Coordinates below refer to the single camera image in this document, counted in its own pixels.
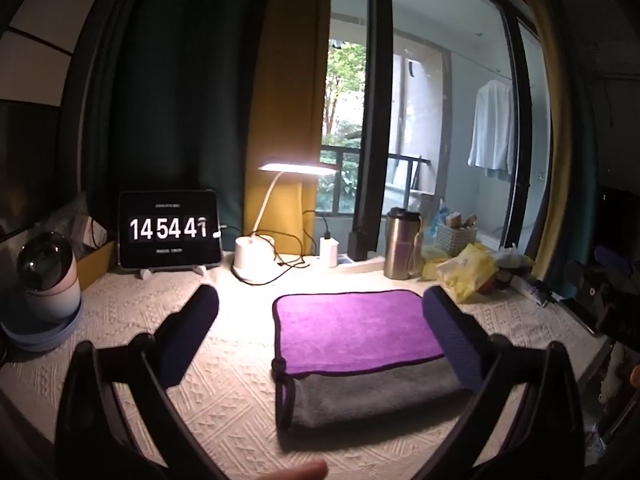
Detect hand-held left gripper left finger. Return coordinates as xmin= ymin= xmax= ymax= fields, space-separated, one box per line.
xmin=55 ymin=284 xmax=227 ymax=480

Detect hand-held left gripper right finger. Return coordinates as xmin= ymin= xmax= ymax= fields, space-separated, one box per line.
xmin=415 ymin=286 xmax=587 ymax=480

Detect purple and grey towel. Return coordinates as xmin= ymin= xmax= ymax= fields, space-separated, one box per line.
xmin=271 ymin=290 xmax=474 ymax=433

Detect person's left hand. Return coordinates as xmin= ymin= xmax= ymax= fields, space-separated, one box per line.
xmin=252 ymin=460 xmax=329 ymax=480

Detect white tablet stand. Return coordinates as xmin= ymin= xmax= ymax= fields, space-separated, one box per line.
xmin=139 ymin=263 xmax=207 ymax=280

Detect yellow plastic bag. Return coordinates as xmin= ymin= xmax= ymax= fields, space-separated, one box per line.
xmin=422 ymin=243 xmax=500 ymax=304

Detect white textured tablecloth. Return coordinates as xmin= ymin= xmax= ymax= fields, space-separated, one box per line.
xmin=0 ymin=249 xmax=608 ymax=480

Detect white woven basket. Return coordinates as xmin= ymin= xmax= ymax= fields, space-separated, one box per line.
xmin=434 ymin=212 xmax=478 ymax=258

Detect white plastic bag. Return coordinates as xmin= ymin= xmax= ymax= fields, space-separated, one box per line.
xmin=492 ymin=243 xmax=536 ymax=271

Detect white desk lamp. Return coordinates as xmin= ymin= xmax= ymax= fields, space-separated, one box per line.
xmin=231 ymin=162 xmax=337 ymax=283

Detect stainless steel thermos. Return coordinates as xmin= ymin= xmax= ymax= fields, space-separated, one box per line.
xmin=383 ymin=207 xmax=423 ymax=280

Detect black tablet with clock display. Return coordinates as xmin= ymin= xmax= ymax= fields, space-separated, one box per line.
xmin=117 ymin=190 xmax=223 ymax=269

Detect cardboard box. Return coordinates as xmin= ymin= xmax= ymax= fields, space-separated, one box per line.
xmin=75 ymin=240 xmax=118 ymax=291

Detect blue round dish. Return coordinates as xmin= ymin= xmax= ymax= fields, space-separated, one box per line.
xmin=0 ymin=296 xmax=86 ymax=352

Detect black balcony railing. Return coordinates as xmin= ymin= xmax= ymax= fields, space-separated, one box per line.
xmin=320 ymin=144 xmax=432 ymax=213

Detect white hanging shirt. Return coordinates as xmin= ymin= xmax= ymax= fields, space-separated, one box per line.
xmin=467 ymin=79 xmax=517 ymax=180

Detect dark green curtain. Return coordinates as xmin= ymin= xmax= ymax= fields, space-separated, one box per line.
xmin=60 ymin=0 xmax=276 ymax=256

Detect yellow curtain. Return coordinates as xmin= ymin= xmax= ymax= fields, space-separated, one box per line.
xmin=243 ymin=0 xmax=332 ymax=256

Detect black cable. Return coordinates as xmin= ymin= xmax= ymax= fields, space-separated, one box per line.
xmin=231 ymin=210 xmax=332 ymax=287

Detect white round camera device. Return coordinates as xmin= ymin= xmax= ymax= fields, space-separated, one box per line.
xmin=16 ymin=231 xmax=82 ymax=323

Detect black window frame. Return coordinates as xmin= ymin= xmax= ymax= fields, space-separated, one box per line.
xmin=352 ymin=0 xmax=533 ymax=261

